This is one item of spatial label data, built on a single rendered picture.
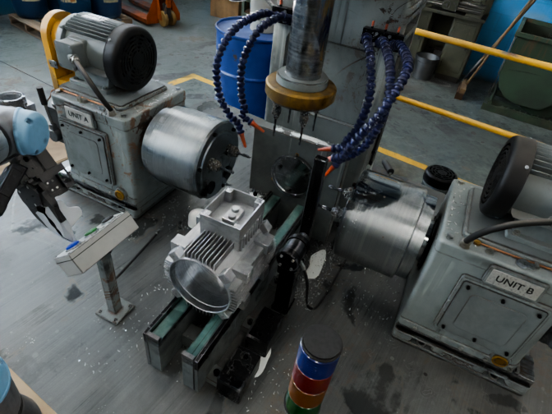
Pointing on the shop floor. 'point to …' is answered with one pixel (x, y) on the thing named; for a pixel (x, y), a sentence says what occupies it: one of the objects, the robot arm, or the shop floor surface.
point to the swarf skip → (526, 78)
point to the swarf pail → (425, 65)
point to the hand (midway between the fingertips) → (66, 238)
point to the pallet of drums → (27, 11)
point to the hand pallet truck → (163, 16)
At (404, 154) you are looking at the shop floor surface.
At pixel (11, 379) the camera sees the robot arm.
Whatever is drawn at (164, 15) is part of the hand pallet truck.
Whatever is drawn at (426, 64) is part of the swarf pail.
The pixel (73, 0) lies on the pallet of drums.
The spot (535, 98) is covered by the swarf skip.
